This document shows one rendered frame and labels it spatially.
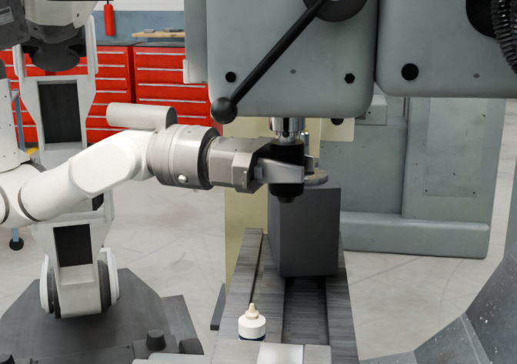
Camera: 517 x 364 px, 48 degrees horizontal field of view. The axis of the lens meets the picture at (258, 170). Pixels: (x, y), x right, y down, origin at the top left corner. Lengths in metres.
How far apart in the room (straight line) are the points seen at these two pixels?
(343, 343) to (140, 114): 0.49
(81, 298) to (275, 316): 0.70
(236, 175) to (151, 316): 1.06
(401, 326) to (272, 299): 1.76
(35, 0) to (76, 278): 0.78
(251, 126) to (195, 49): 1.81
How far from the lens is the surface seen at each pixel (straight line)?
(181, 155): 0.78
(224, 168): 0.76
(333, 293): 1.15
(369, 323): 2.83
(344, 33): 0.65
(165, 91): 5.47
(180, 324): 2.03
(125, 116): 0.84
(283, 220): 1.14
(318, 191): 1.13
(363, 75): 0.66
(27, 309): 1.88
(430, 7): 0.64
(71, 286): 1.59
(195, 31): 0.74
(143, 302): 1.83
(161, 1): 10.03
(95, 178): 0.85
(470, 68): 0.65
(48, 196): 0.94
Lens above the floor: 1.45
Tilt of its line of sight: 17 degrees down
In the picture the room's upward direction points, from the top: straight up
